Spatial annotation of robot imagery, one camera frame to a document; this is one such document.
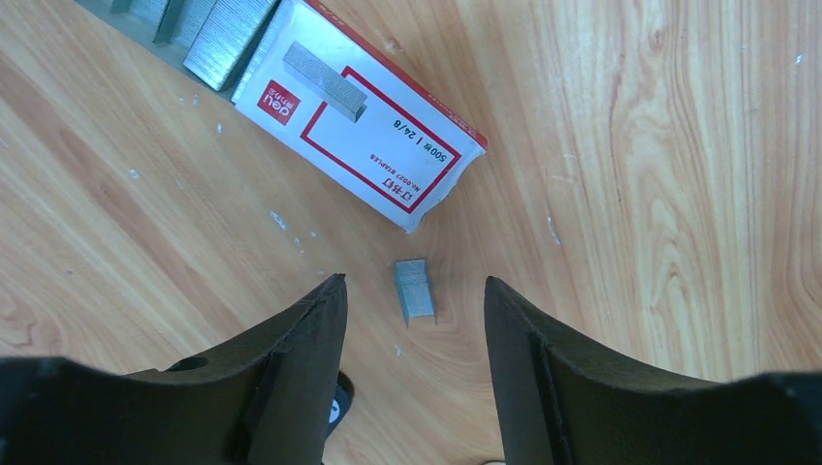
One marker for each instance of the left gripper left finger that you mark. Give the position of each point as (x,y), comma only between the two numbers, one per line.
(261,397)

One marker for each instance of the black stapler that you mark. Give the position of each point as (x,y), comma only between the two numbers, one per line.
(342,401)

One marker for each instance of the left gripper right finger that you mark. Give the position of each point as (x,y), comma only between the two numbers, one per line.
(563,398)

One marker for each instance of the larger staple strip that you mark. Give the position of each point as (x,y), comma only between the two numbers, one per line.
(414,291)

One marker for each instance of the red white staple box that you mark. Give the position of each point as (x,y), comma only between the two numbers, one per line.
(303,75)

